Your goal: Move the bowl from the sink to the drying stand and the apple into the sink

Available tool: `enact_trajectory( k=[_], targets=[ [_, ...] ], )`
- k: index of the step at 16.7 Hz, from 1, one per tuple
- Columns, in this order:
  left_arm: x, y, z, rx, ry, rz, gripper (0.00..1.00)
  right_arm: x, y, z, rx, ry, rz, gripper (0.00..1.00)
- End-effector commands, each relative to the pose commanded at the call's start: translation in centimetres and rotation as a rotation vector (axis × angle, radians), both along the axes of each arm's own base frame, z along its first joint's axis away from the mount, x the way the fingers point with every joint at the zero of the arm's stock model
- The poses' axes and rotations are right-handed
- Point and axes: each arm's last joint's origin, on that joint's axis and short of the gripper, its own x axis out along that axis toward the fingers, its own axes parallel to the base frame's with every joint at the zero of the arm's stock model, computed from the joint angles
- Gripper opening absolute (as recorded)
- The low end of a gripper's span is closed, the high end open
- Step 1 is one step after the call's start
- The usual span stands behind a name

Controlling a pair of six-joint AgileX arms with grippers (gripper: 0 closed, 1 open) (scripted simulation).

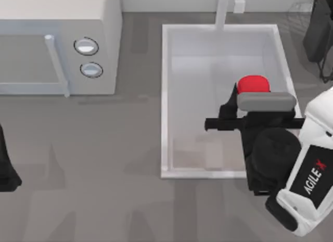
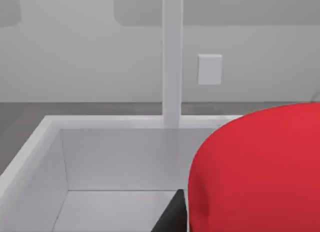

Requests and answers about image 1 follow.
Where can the black stand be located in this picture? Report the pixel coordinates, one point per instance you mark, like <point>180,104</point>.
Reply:
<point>316,31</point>

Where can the white wall socket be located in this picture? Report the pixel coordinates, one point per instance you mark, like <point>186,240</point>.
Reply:
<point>239,6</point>

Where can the small round microwave knob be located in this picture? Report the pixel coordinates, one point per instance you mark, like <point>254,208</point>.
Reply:
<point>91,69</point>

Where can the pale grey rounded box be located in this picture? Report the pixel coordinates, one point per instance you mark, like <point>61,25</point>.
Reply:
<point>268,102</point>

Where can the microwave door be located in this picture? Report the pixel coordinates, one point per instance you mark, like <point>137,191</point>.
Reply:
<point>23,60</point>

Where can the tall white tap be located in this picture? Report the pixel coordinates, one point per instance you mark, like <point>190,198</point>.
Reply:
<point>221,10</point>

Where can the large round microwave knob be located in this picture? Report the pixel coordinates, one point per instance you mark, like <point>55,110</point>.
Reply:
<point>86,46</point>

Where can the white sink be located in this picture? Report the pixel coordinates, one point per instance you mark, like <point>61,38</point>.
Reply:
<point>197,96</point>

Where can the pale microwave oven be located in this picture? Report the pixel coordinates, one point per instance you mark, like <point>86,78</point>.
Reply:
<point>109,44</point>

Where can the red cup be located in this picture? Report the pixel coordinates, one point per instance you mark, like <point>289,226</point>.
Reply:
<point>253,83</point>

